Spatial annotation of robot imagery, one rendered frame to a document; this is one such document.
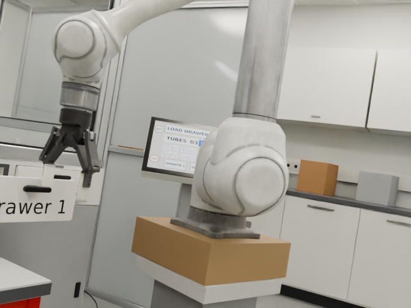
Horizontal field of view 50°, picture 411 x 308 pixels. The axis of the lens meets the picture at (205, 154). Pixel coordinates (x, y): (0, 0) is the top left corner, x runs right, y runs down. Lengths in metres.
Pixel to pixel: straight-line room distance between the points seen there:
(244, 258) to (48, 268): 0.84
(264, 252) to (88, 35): 0.67
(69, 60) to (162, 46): 2.18
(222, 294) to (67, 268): 0.85
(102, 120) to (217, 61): 1.26
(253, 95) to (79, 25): 0.38
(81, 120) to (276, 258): 0.61
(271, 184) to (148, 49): 2.34
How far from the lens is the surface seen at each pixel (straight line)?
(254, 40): 0.99
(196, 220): 1.14
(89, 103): 1.09
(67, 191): 1.26
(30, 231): 1.64
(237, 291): 1.11
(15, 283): 0.92
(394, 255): 3.76
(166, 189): 2.89
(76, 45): 0.91
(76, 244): 1.78
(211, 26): 2.93
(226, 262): 1.07
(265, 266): 1.18
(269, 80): 0.97
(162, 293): 1.22
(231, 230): 1.13
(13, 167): 1.55
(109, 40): 0.95
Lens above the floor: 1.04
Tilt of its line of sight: 1 degrees up
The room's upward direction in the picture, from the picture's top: 9 degrees clockwise
